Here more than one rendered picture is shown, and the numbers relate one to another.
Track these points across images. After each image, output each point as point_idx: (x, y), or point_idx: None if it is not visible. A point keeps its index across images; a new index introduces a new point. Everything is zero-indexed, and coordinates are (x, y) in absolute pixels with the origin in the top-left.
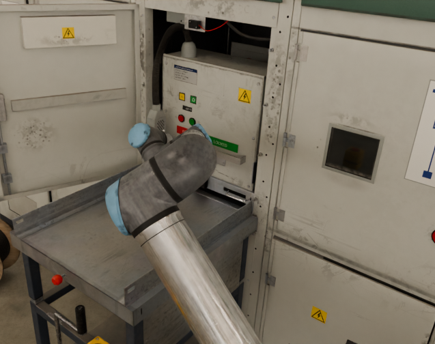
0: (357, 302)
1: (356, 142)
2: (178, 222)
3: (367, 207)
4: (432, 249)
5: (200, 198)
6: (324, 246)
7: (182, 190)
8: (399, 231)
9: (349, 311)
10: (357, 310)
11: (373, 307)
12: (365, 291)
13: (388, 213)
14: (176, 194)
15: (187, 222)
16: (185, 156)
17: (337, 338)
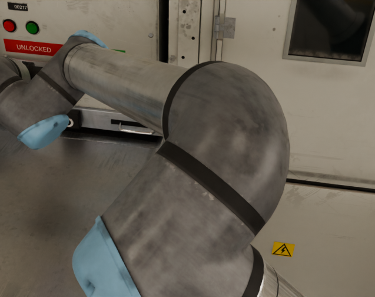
0: (337, 222)
1: (338, 9)
2: (278, 281)
3: (353, 101)
4: None
5: (79, 147)
6: (289, 165)
7: (274, 210)
8: None
9: (326, 234)
10: (337, 230)
11: (359, 222)
12: (348, 207)
13: None
14: (263, 224)
15: (85, 194)
16: (262, 128)
17: (308, 269)
